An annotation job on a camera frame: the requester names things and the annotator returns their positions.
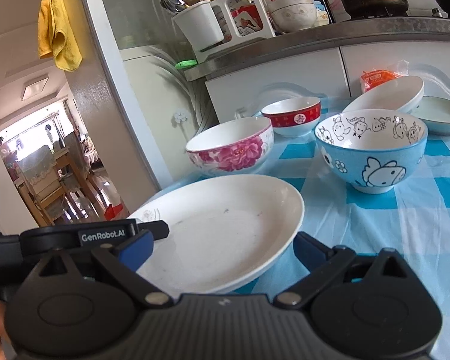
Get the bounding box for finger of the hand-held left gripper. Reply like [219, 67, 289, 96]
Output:
[19, 219, 170, 250]

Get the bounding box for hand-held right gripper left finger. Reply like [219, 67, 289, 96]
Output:
[35, 230, 174, 308]

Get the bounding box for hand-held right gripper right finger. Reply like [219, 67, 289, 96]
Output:
[273, 231, 421, 310]

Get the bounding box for large white plate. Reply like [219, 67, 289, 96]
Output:
[125, 174, 305, 295]

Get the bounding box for blue cartoon bowl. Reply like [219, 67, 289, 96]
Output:
[314, 109, 429, 194]

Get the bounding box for pink floral white bowl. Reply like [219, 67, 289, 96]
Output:
[185, 116, 274, 177]

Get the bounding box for deep white plate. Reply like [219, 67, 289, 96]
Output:
[341, 76, 425, 115]

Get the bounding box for pale green plate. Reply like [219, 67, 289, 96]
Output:
[409, 95, 450, 136]

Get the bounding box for red bag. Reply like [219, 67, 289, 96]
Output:
[104, 203, 130, 220]

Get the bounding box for wooden dining chair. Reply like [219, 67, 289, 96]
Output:
[13, 144, 98, 226]

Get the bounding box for blue checkered plastic tablecloth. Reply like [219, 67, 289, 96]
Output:
[150, 95, 450, 360]

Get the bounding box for red rimmed white bowl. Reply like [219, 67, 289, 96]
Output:
[261, 97, 322, 138]

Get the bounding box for ceiling light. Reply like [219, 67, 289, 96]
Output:
[22, 77, 49, 101]

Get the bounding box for white refrigerator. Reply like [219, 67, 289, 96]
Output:
[75, 0, 211, 196]

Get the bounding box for white kitchen cabinet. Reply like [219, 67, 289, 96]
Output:
[204, 39, 450, 122]

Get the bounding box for orange packet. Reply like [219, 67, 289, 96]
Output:
[360, 69, 404, 94]

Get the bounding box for yellow towel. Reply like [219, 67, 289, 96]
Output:
[37, 0, 83, 72]

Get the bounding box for grey kitchen countertop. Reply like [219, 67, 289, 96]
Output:
[184, 17, 450, 82]

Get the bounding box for white patterned bowl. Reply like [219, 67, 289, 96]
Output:
[270, 4, 319, 34]
[267, 0, 316, 16]

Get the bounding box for white utensil holder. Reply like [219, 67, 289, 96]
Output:
[172, 0, 226, 52]

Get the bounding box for seasoning packets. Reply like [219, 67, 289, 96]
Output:
[230, 5, 265, 36]

